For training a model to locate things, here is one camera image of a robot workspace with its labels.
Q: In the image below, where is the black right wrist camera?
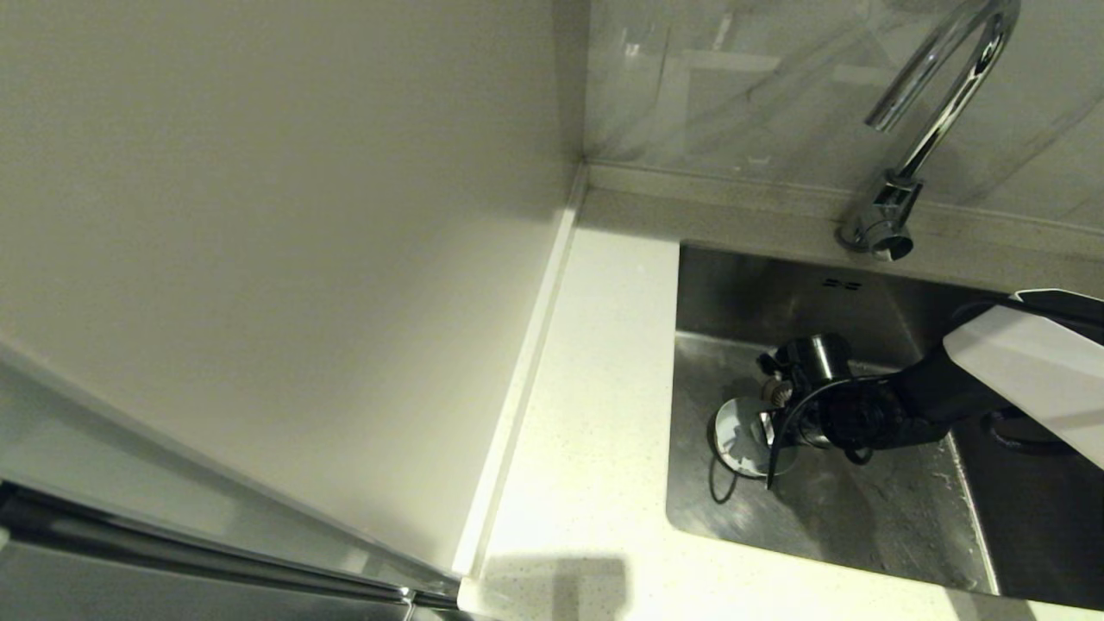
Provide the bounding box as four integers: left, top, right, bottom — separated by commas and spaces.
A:
756, 334, 855, 393

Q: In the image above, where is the chrome gooseneck faucet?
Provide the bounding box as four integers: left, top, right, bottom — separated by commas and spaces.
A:
838, 0, 1023, 262

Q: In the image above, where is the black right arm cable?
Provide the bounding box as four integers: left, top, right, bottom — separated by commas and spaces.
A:
765, 377, 874, 491

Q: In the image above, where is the dark appliance door handle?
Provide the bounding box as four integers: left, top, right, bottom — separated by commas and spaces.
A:
0, 483, 462, 610

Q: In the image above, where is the white counter edge strip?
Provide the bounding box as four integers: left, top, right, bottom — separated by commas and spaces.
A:
453, 168, 588, 579

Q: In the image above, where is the stainless steel sink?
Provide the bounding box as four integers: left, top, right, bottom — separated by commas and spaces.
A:
665, 243, 1104, 612

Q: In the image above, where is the pale blue bowl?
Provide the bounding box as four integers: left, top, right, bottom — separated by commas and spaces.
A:
709, 396, 800, 480

